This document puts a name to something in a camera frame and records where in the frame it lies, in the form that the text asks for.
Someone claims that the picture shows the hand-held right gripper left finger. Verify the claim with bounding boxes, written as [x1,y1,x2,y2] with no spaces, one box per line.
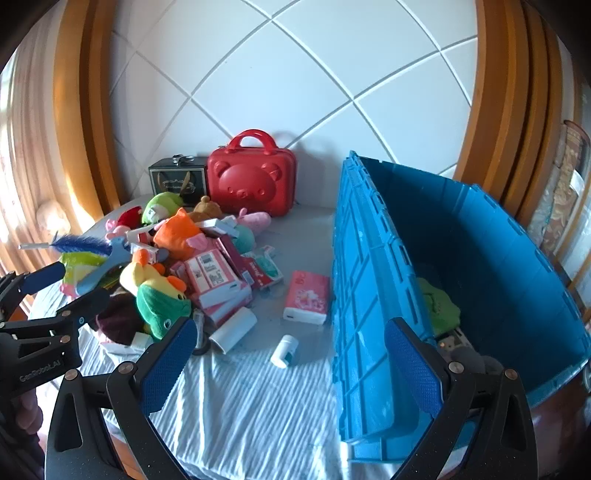
[46,318,199,480]

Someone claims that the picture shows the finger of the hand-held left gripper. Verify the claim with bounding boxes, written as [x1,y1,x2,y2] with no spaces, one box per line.
[0,287,112,347]
[0,262,66,321]

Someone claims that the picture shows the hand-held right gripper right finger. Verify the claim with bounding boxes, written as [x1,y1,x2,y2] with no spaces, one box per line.
[384,318,541,480]

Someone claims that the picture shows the dark maroon plush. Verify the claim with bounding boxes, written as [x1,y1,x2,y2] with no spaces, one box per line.
[88,291,153,344]

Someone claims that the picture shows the white paper roll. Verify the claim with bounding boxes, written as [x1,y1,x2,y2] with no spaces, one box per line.
[209,307,258,354]

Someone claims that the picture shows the pink and white tissue box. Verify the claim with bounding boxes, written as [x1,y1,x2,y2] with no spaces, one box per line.
[191,284,253,324]
[184,249,245,296]

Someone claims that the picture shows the blue plastic crate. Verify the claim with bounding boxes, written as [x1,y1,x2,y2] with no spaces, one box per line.
[331,150,591,462]

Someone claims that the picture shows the light blue plastic slingshot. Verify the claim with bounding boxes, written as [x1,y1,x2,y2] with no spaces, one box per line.
[76,237,132,296]

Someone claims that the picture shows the lime green packet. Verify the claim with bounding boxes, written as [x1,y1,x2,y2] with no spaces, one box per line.
[60,251,109,296]

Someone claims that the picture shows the blue feather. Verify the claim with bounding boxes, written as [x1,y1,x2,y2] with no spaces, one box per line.
[18,233,114,257]

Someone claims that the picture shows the yellow plush toy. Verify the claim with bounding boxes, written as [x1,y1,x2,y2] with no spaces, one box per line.
[119,249,167,296]

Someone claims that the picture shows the dark green plush toy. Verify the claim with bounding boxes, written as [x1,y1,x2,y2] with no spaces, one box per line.
[136,276,192,340]

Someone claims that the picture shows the light green flat plush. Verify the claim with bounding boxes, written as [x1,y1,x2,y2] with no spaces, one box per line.
[418,277,462,335]

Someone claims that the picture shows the red plush toy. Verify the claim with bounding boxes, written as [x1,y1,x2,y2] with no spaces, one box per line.
[115,206,144,229]

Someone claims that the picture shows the orange plush toy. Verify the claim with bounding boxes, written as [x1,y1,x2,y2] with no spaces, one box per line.
[152,208,208,261]

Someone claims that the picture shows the white pill bottle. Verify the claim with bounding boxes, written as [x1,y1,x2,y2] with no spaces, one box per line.
[270,335,297,368]

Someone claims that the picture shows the green avocado plush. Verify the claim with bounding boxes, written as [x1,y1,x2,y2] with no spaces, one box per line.
[141,191,185,227]

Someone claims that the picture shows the beige curtain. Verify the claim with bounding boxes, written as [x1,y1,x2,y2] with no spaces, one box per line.
[0,46,93,287]

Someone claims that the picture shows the dark red box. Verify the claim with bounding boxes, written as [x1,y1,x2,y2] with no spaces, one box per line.
[217,235,250,278]

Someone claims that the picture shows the red packet with teal print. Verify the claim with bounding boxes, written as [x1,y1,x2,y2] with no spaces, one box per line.
[240,254,283,291]

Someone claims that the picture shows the pink tissue pack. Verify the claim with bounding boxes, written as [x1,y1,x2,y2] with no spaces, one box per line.
[283,270,331,326]

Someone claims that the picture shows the black gift box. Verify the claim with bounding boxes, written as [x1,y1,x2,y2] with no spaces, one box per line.
[148,155,208,207]

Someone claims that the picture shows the teal plush toy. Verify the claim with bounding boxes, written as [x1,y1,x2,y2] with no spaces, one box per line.
[231,226,257,254]

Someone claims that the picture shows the brown bear plush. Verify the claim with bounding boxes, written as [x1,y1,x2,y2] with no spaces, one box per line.
[187,196,225,222]

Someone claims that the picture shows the pink plush toy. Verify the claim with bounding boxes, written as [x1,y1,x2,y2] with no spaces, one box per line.
[238,209,272,232]

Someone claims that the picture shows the red bear suitcase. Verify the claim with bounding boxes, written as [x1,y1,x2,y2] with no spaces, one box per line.
[206,129,297,217]

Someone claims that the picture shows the rolled patterned carpet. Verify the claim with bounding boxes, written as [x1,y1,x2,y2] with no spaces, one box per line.
[526,120,591,278]

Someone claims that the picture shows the wooden door frame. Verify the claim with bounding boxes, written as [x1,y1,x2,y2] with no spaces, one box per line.
[53,0,123,213]
[452,0,564,227]

